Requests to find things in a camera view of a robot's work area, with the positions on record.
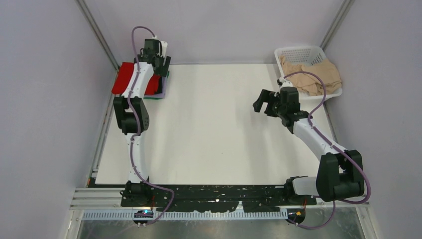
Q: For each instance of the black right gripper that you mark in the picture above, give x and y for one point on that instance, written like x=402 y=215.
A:
x=268 y=96

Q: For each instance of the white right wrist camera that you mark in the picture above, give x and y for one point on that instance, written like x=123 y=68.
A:
x=282 y=82

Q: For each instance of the left corner aluminium post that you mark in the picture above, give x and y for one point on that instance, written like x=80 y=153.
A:
x=86 y=11

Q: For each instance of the white slotted cable duct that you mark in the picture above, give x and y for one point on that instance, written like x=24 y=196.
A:
x=146 y=215

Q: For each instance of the white plastic laundry basket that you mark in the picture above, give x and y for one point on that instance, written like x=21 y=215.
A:
x=308 y=55

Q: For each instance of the corner aluminium post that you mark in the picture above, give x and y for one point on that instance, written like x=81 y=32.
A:
x=86 y=11
x=336 y=23

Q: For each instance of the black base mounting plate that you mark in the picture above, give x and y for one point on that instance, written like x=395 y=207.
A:
x=212 y=198

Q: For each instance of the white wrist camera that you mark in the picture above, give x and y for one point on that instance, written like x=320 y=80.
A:
x=163 y=45
x=282 y=82

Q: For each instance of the beige t-shirt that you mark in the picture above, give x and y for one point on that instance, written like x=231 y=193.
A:
x=308 y=78

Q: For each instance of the red t-shirt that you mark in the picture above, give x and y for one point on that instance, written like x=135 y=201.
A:
x=147 y=82

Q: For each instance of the folded green t-shirt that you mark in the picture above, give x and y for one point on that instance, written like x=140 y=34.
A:
x=155 y=97

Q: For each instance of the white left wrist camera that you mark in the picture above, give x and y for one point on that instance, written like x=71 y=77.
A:
x=163 y=45

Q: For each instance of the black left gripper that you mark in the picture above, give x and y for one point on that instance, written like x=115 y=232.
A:
x=165 y=62

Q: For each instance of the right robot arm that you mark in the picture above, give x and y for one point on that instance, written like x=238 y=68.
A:
x=340 y=173

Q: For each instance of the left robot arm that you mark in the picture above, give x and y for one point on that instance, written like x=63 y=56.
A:
x=133 y=120

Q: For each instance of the right corner aluminium post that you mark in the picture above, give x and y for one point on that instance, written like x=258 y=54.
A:
x=336 y=23

